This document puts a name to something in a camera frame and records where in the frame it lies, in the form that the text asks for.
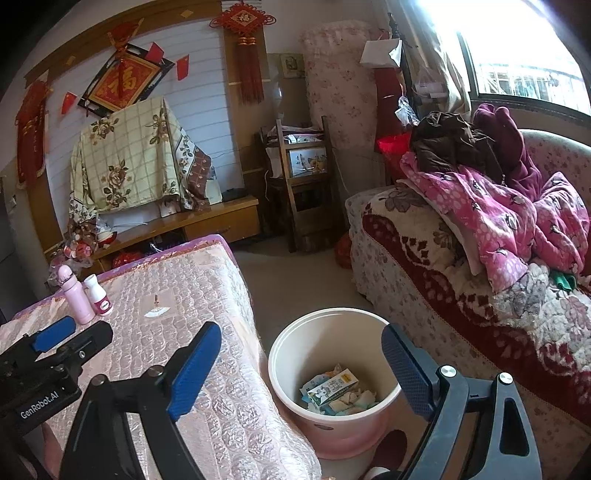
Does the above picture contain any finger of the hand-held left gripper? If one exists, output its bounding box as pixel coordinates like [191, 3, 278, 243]
[0, 316, 77, 367]
[28, 320, 114, 384]

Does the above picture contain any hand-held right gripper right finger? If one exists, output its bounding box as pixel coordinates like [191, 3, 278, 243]
[381, 323, 543, 480]

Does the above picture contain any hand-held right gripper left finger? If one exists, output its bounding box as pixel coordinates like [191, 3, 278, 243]
[59, 322, 223, 480]

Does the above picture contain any green white milk carton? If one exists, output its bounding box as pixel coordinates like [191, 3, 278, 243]
[307, 369, 360, 408]

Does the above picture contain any white plastic bucket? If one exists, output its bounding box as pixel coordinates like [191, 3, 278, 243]
[268, 308, 403, 461]

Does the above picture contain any person's left forearm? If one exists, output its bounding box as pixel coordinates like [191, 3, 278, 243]
[41, 422, 65, 480]

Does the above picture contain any pink thermos bottle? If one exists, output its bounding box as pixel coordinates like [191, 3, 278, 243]
[56, 265, 95, 325]

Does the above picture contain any white pill bottle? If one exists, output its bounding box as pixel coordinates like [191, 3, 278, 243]
[83, 274, 114, 317]

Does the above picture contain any pink quilted mattress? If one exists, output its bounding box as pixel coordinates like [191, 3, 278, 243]
[0, 234, 322, 480]

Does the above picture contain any dark red slipper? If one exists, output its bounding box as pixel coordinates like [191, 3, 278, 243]
[369, 429, 409, 480]

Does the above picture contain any floral covered sofa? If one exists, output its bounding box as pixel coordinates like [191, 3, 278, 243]
[345, 129, 591, 462]

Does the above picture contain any wooden cabinet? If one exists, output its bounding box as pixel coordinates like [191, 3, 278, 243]
[44, 194, 260, 278]

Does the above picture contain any pink spotted garment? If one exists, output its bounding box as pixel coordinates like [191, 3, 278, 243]
[399, 152, 591, 294]

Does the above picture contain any green cloth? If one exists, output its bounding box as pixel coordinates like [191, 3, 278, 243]
[549, 270, 578, 291]

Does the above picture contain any floral checked cloth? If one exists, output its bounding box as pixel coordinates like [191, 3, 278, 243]
[68, 97, 213, 227]

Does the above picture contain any wooden chair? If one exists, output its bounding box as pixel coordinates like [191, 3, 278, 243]
[256, 115, 342, 254]

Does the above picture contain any red hanging banner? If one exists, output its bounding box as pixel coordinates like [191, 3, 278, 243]
[15, 80, 51, 189]

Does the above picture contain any printed carton box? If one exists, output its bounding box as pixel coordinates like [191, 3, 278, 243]
[287, 144, 329, 178]

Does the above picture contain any dark brown garment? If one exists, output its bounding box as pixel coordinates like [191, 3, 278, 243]
[410, 111, 509, 185]

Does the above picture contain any maroon garment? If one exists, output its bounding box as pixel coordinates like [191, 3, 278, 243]
[473, 102, 543, 204]

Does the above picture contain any clear plastic bag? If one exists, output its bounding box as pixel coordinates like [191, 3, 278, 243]
[394, 95, 422, 127]

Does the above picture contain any dark red hanging garment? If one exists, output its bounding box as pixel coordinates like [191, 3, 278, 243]
[373, 67, 409, 139]

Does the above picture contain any rolled floral mattress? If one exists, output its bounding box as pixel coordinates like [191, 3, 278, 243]
[301, 22, 384, 151]

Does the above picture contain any beige curtain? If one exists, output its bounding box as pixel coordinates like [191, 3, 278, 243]
[402, 0, 474, 121]

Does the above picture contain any white paper bag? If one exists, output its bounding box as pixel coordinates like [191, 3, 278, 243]
[360, 38, 402, 70]

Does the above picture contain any framed picture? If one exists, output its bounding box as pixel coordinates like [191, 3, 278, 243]
[278, 52, 306, 79]

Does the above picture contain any window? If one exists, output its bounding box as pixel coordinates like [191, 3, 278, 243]
[457, 0, 591, 116]

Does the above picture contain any red knot ornament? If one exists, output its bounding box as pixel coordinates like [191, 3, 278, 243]
[209, 1, 279, 104]

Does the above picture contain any red diamond wall decoration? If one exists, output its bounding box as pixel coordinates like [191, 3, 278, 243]
[78, 41, 175, 117]

